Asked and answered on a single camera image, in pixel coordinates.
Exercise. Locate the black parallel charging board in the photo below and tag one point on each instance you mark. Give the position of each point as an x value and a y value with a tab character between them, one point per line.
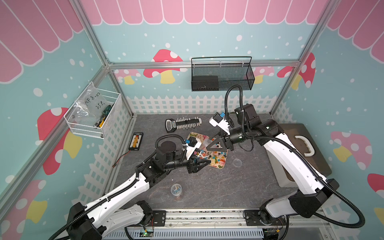
136	141

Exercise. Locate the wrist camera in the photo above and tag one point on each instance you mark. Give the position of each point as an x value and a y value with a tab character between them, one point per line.
189	148
219	120

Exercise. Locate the white wire basket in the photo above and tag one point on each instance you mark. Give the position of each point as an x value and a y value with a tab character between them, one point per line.
84	128

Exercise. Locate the black socket holder rail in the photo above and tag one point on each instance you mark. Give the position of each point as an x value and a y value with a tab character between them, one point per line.
182	124

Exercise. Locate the clear candy jar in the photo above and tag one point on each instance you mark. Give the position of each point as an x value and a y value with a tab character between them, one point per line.
200	153
177	191

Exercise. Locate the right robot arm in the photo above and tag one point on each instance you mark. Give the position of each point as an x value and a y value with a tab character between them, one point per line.
314	188

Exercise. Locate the pile of lollipops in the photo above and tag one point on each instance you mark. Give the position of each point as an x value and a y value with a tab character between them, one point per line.
218	159

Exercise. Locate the floral rectangular tray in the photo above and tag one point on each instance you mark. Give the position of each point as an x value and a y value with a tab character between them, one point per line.
205	140

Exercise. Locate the clear plastic zip bag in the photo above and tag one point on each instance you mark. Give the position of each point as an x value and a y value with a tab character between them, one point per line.
90	105

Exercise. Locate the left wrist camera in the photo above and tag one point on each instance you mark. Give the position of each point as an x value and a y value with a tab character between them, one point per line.
189	148

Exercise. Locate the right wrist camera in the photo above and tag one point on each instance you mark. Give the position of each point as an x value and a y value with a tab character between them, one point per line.
219	120

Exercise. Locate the green tool in basket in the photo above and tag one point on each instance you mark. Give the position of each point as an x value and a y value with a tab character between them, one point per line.
103	117

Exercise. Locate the black box in basket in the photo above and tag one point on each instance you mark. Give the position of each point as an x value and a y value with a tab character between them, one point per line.
205	83

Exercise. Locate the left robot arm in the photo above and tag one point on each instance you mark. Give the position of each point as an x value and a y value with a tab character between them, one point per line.
97	219

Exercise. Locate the brown plastic toolbox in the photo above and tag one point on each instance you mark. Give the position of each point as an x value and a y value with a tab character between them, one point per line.
302	140

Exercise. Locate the black wire mesh basket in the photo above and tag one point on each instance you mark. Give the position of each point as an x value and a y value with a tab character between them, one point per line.
230	70

